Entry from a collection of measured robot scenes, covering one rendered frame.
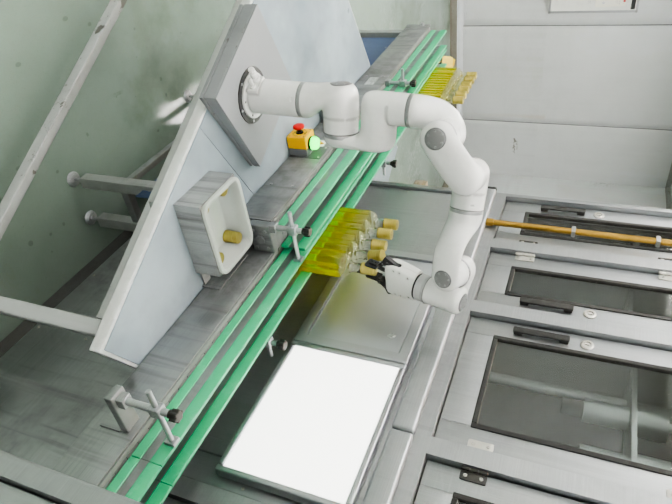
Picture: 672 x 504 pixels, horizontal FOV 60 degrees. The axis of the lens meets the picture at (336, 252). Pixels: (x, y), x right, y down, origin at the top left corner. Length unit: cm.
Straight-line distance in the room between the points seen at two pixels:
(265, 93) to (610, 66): 626
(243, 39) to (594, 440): 132
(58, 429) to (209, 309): 51
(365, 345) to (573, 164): 670
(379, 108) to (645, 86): 635
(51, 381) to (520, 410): 131
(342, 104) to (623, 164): 678
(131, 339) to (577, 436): 108
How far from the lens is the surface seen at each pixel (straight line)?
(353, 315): 173
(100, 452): 137
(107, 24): 215
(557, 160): 812
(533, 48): 757
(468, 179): 139
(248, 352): 156
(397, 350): 162
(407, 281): 159
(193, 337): 151
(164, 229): 149
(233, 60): 161
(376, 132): 152
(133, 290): 144
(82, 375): 188
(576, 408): 159
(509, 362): 166
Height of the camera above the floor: 167
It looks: 22 degrees down
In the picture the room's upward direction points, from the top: 99 degrees clockwise
